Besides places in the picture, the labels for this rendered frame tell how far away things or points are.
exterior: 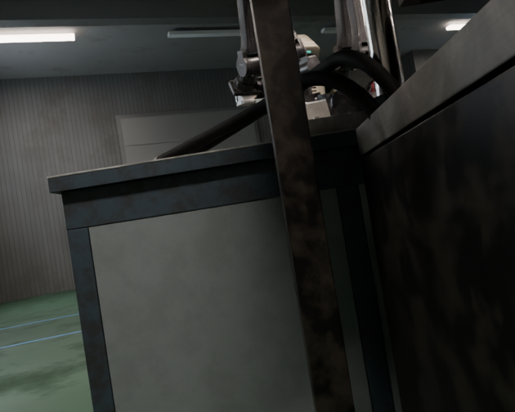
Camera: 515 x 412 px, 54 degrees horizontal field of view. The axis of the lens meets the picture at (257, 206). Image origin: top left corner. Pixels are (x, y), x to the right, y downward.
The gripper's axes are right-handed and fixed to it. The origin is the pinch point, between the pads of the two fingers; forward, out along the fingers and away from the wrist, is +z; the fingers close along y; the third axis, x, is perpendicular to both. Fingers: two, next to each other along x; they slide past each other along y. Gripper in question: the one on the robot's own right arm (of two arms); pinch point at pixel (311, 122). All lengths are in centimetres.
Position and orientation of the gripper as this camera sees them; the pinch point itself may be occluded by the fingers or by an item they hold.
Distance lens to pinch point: 180.5
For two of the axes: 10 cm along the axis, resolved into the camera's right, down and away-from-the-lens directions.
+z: 2.8, 9.5, 1.3
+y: 9.6, -2.8, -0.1
